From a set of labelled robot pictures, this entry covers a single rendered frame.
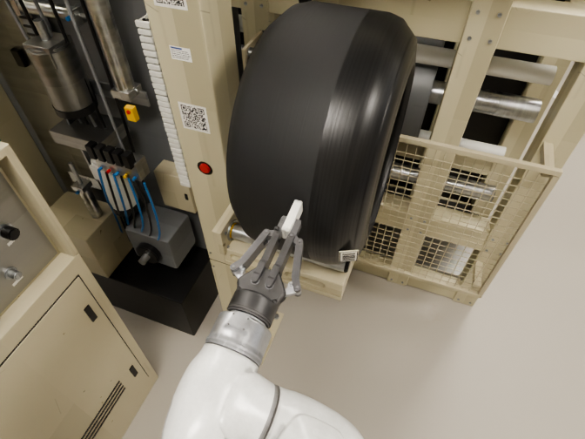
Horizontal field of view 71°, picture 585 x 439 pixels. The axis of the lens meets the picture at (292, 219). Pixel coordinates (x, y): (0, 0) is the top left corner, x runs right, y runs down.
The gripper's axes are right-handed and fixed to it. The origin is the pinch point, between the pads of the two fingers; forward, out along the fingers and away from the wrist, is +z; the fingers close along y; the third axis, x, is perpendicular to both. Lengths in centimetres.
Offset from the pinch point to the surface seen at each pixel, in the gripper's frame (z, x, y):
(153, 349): -11, 123, 70
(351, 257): 4.2, 15.0, -10.9
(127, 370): -26, 92, 60
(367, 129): 14.5, -11.6, -9.0
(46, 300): -23, 34, 61
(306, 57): 22.6, -17.5, 4.9
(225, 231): 10.5, 32.5, 25.2
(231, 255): 8.4, 42.4, 24.5
